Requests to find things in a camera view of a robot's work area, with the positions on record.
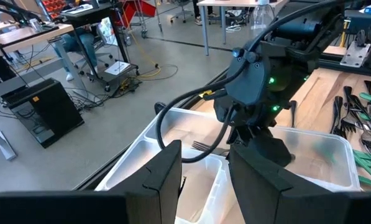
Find black standing desk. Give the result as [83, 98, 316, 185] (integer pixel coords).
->
[60, 0, 141, 93]

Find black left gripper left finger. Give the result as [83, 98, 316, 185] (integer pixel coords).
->
[0, 139, 183, 224]

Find clear plastic compartment tray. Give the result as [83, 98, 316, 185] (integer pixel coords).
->
[94, 107, 362, 224]

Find black cable loop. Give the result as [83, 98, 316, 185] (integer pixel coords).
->
[153, 101, 168, 116]

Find tangled floor cables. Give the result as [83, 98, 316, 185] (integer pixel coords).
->
[0, 43, 142, 121]

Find black table frame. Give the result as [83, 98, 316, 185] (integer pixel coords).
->
[72, 40, 371, 192]

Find blue and white box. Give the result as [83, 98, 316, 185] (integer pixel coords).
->
[358, 2, 371, 16]

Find black computer tower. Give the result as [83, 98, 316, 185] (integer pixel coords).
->
[0, 77, 85, 149]

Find white booklet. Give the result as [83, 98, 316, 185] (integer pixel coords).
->
[104, 60, 132, 77]

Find red parts organizer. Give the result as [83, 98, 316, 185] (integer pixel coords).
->
[41, 0, 68, 15]

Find wooden top desk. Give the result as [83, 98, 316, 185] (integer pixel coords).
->
[0, 23, 89, 94]

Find silver metal mounting bracket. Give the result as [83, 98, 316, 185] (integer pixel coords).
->
[339, 29, 371, 68]

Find black distant robot arms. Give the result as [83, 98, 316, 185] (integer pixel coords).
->
[0, 0, 29, 27]

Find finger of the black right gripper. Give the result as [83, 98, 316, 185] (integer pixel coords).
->
[249, 126, 295, 168]
[227, 125, 252, 146]

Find person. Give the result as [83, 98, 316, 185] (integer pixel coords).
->
[192, 0, 219, 26]
[52, 26, 99, 83]

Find white table grey legs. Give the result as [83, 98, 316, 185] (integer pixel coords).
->
[196, 0, 290, 57]

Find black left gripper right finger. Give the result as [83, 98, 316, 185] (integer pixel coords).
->
[227, 143, 371, 224]

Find red bin rack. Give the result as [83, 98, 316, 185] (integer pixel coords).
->
[113, 0, 158, 40]

